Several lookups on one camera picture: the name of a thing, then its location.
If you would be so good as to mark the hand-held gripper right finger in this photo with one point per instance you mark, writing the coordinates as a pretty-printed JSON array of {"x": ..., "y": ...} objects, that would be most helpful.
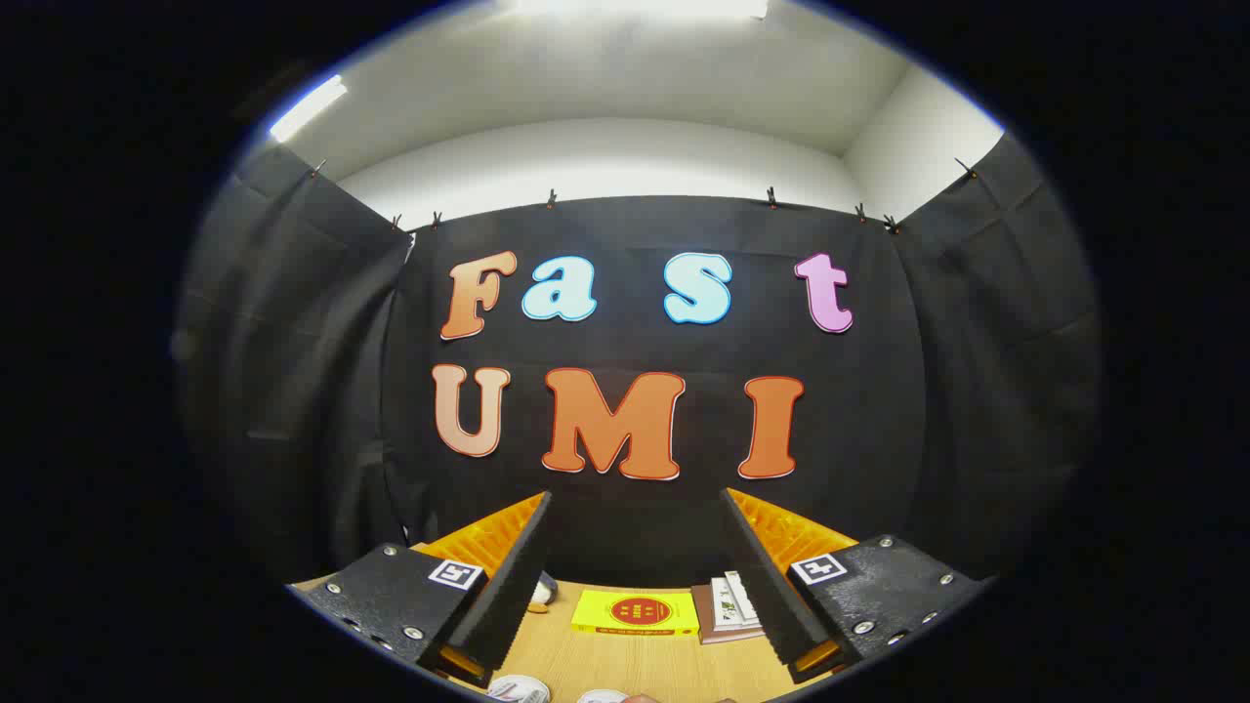
[{"x": 771, "y": 596}]

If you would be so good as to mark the yellow book red label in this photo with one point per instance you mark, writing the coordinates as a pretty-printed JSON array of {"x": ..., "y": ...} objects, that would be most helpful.
[{"x": 635, "y": 613}]

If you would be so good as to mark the white picture cover book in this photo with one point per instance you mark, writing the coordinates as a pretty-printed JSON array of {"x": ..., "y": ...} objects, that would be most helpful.
[{"x": 744, "y": 598}]

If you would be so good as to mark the ceiling light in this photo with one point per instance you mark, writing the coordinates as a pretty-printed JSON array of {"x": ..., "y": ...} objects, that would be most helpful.
[{"x": 308, "y": 107}]

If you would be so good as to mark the white canvas shoe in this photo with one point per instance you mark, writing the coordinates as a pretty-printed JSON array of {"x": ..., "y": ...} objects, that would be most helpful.
[
  {"x": 602, "y": 697},
  {"x": 518, "y": 690}
]

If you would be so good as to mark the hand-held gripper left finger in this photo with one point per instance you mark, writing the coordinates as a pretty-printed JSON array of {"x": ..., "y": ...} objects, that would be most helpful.
[{"x": 508, "y": 596}]

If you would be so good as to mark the brown cover book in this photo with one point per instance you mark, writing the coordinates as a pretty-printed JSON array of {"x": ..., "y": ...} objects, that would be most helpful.
[{"x": 703, "y": 615}]

